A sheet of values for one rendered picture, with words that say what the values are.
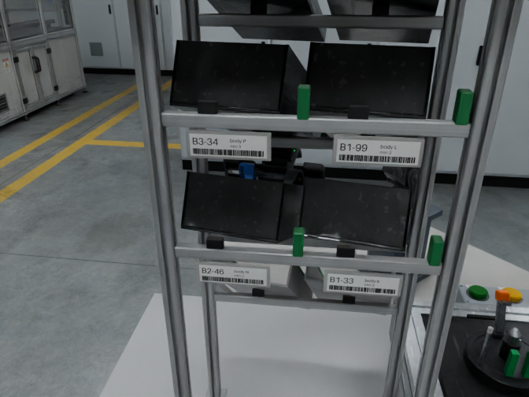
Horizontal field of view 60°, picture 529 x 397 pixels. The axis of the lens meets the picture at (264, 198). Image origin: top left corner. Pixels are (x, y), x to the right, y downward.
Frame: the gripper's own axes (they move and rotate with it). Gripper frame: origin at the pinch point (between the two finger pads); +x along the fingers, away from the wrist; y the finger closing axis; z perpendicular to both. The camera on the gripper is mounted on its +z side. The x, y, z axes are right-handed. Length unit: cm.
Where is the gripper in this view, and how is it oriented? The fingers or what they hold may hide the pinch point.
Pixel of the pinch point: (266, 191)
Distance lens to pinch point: 81.3
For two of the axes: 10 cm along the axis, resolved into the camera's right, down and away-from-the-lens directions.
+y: 9.6, 1.3, -2.4
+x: -2.6, 6.3, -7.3
